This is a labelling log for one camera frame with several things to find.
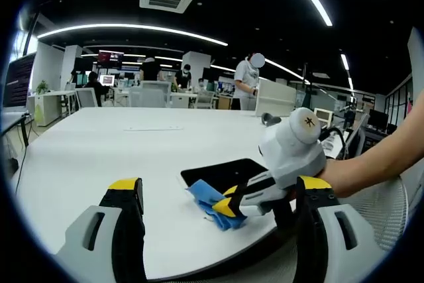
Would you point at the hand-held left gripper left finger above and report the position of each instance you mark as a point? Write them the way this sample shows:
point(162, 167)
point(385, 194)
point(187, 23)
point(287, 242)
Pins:
point(127, 230)

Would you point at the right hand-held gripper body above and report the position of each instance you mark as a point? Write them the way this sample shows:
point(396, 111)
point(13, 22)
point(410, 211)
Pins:
point(295, 153)

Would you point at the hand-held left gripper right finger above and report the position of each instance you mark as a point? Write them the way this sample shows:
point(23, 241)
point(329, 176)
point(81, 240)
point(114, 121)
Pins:
point(311, 230)

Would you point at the black tablet pad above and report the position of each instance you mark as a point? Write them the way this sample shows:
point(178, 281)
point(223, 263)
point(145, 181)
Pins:
point(225, 172)

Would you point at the blue cleaning cloth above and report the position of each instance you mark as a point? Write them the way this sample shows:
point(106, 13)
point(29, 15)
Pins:
point(203, 193)

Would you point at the grey headphones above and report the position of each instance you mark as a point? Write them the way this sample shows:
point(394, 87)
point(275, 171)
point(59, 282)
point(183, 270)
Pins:
point(270, 119)

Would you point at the small white framed device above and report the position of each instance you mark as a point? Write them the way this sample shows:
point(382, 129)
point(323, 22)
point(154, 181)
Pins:
point(324, 115)

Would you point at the white partition panel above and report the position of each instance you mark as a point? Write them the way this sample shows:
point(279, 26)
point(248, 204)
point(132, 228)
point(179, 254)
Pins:
point(275, 97)

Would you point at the black pole stand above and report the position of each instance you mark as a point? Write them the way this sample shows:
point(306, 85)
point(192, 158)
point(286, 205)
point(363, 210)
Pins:
point(307, 87)

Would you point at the short ceiling light strip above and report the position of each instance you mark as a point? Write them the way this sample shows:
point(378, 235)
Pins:
point(346, 64)

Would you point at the pale office chair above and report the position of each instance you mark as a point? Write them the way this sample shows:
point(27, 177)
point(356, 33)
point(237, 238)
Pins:
point(149, 95)

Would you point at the white office chair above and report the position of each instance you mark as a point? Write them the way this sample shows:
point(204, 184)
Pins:
point(86, 98)

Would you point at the white low cabinet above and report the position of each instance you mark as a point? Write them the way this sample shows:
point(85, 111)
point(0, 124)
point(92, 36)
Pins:
point(46, 107)

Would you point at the small bright monitor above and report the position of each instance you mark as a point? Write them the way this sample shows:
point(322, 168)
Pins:
point(106, 80)

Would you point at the side desk with black legs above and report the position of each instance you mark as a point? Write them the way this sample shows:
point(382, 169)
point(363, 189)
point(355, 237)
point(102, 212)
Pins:
point(11, 120)

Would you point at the green potted plant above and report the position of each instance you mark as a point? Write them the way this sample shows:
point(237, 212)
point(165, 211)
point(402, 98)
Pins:
point(42, 87)

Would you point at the large dark screen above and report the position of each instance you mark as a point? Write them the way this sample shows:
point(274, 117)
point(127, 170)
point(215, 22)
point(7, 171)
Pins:
point(18, 81)

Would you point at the long curved ceiling light strip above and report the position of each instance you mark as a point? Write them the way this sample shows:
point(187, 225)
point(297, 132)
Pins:
point(132, 26)

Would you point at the red wall screen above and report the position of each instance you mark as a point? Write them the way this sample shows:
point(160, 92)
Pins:
point(111, 58)

